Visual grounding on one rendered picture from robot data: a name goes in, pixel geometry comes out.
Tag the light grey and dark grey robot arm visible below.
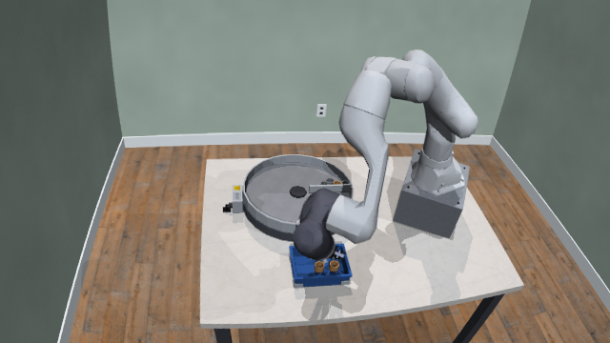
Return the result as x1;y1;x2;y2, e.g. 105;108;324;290
293;50;478;264

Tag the blue plastic crate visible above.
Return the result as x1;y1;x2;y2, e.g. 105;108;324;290
289;246;352;288

